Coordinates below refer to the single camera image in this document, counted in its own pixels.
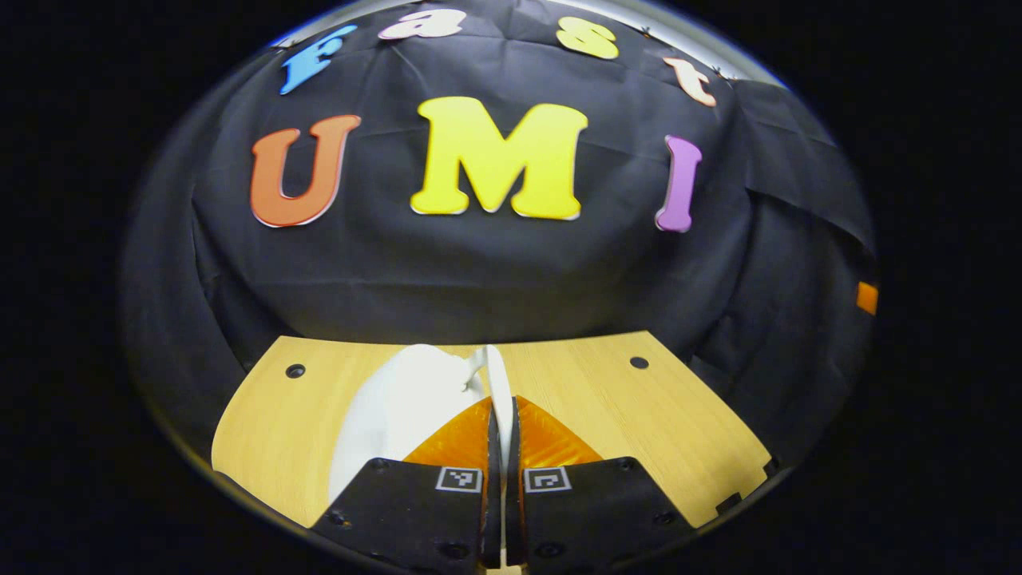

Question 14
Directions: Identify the white suitcase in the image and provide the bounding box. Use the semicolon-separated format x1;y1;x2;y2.
327;343;517;506

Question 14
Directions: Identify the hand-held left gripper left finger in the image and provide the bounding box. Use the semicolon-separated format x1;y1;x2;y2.
310;397;503;573

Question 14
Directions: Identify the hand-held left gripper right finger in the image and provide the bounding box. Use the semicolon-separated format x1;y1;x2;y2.
504;395;696;573

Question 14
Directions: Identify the black backdrop cloth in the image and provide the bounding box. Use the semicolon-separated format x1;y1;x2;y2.
120;0;879;480

